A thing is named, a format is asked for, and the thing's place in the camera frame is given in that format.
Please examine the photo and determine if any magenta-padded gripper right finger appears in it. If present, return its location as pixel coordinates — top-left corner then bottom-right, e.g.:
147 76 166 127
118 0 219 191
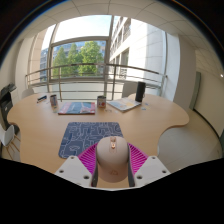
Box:
127 142 172 188

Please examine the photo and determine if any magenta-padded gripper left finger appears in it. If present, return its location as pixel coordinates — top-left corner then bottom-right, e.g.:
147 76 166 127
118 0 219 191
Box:
54 143 99 188

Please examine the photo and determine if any beige computer mouse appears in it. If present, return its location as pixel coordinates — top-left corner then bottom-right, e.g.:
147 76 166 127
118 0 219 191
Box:
95 135 130 183

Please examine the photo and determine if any dark blue patterned mouse pad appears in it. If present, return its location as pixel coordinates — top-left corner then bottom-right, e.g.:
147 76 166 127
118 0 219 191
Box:
58 121 124 160

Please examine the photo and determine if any red and blue magazine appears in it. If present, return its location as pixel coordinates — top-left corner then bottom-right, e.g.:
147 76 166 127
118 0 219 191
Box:
57 101 97 116

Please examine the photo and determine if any open illustrated book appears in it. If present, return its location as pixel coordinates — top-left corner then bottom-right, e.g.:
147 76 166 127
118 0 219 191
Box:
107 97 143 113

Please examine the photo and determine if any printed drink can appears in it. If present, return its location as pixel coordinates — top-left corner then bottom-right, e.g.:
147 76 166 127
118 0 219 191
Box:
49 94 59 109

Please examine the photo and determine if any red and white mug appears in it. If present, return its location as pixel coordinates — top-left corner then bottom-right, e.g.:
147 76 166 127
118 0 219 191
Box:
96 95 107 109

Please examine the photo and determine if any white chair with wooden legs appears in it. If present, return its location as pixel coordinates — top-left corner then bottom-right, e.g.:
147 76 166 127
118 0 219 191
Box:
0 124 21 160

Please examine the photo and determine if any small dark blue stapler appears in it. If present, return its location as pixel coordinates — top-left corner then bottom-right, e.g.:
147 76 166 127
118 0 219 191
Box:
36 95 49 104

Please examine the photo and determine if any black cylindrical speaker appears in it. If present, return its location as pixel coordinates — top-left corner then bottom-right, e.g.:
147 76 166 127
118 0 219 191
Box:
134 81 147 103

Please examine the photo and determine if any white chair backrest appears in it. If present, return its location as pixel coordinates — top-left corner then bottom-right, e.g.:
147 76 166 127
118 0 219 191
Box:
121 81 138 99
21 87 36 99

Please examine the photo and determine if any black office printer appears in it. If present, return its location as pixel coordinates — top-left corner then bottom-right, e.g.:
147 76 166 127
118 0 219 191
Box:
0 82 20 134

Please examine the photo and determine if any metal balcony railing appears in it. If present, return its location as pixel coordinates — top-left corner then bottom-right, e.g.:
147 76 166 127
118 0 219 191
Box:
24 62 168 101

